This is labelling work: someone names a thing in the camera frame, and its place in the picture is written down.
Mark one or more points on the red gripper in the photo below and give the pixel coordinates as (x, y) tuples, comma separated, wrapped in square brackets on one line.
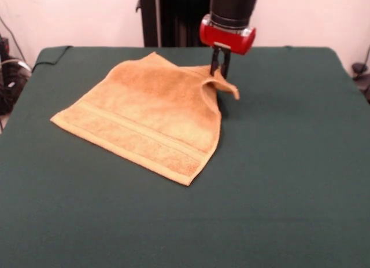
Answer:
[(228, 39)]

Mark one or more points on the tan terry cloth towel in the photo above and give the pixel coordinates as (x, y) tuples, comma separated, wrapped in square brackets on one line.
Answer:
[(150, 114)]

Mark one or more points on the black metal stand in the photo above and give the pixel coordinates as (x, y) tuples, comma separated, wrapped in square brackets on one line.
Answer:
[(173, 19)]

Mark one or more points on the dark green table cloth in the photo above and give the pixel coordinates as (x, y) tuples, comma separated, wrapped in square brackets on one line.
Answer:
[(274, 163)]

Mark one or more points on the black plug adapter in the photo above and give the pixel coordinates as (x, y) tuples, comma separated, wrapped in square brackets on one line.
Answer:
[(358, 68)]

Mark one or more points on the black power strip red switch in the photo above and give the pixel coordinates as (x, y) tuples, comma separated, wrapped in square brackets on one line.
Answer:
[(4, 48)]

